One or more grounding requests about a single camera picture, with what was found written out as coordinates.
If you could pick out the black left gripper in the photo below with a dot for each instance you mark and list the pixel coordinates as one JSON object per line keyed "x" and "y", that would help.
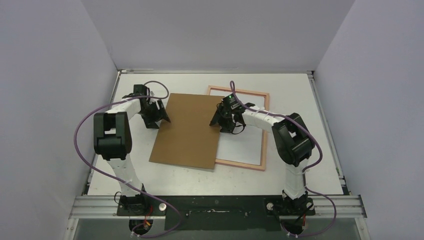
{"x": 160, "y": 114}

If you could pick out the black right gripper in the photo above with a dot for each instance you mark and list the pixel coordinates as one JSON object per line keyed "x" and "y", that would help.
{"x": 223, "y": 118}

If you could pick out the brown backing board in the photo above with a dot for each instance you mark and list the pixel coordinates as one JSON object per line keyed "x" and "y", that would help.
{"x": 188, "y": 139}

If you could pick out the blue landscape photo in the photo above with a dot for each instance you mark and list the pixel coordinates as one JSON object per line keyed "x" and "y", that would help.
{"x": 242, "y": 147}

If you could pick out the pink wooden photo frame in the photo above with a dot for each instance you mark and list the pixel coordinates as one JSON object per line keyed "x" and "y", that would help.
{"x": 260, "y": 99}

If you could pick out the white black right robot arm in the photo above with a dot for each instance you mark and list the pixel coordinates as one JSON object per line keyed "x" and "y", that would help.
{"x": 293, "y": 146}

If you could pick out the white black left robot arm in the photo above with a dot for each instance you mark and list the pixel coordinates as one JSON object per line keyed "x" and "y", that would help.
{"x": 112, "y": 140}

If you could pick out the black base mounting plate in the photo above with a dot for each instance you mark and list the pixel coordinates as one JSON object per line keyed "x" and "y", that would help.
{"x": 217, "y": 213}

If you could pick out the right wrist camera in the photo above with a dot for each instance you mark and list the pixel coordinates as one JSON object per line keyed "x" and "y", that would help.
{"x": 232, "y": 101}

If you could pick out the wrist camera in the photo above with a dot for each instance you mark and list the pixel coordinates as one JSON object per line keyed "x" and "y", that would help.
{"x": 232, "y": 101}
{"x": 139, "y": 91}

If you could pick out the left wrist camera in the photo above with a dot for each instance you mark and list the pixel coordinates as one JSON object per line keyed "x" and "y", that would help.
{"x": 139, "y": 91}

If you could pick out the aluminium table edge rail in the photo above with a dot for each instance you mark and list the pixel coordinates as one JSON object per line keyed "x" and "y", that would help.
{"x": 341, "y": 176}

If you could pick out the aluminium front rail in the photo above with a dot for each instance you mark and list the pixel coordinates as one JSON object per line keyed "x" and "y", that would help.
{"x": 106, "y": 207}

